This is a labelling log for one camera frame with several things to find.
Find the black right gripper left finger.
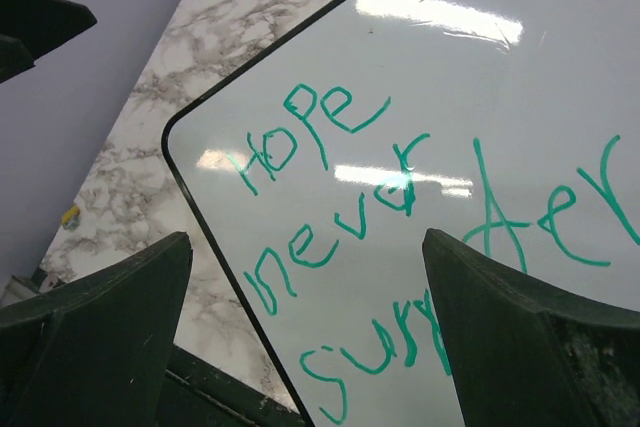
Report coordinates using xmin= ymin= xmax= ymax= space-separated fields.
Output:
xmin=1 ymin=232 xmax=193 ymax=426

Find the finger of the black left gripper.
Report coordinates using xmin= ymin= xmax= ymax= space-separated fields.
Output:
xmin=1 ymin=0 xmax=97 ymax=82

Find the white whiteboard black frame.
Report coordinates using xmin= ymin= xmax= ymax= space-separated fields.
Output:
xmin=162 ymin=0 xmax=639 ymax=426

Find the small yellow grey object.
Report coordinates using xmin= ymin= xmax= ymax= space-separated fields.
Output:
xmin=61 ymin=204 xmax=81 ymax=230

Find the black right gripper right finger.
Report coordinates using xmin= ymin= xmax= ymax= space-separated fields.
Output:
xmin=422 ymin=229 xmax=639 ymax=426

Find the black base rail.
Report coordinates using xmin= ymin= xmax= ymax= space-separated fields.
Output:
xmin=152 ymin=345 xmax=303 ymax=426

